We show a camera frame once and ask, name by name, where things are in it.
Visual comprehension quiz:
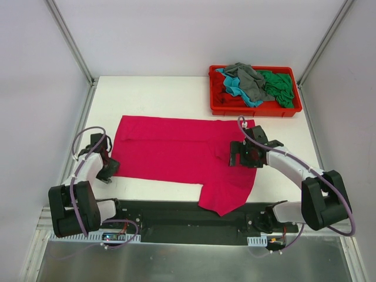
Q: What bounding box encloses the aluminium frame post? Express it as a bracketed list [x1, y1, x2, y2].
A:
[297, 0, 355, 88]
[45, 0, 96, 86]

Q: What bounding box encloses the grey t shirt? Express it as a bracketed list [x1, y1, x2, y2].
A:
[224, 62, 275, 102]

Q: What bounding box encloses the red t shirt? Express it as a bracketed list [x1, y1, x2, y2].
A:
[209, 70, 247, 108]

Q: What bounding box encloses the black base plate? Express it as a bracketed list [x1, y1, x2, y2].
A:
[57, 199, 303, 244]

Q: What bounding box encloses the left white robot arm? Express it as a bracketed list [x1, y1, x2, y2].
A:
[48, 133, 124, 238]

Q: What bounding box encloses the right white cable duct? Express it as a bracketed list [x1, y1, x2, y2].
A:
[247, 235, 268, 247]

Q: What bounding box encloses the teal t shirt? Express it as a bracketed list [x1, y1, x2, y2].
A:
[214, 68, 263, 108]

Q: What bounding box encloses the left aluminium frame post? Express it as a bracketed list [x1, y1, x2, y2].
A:
[45, 0, 96, 86]

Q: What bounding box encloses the magenta t shirt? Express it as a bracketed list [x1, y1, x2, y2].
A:
[112, 116, 256, 216]

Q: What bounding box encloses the right aluminium frame post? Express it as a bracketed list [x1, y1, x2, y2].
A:
[297, 0, 355, 88]

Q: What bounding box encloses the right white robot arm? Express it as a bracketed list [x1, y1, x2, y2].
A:
[230, 126, 356, 236]

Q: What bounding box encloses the red plastic bin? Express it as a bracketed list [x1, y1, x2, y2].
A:
[209, 65, 303, 118]

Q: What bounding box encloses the green t shirt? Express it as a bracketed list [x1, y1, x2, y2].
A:
[259, 70, 295, 109]

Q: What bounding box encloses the left white cable duct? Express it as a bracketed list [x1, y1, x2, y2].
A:
[49, 231, 141, 244]

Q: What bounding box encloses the white cable duct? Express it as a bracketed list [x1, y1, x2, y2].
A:
[247, 235, 268, 247]
[49, 231, 141, 244]

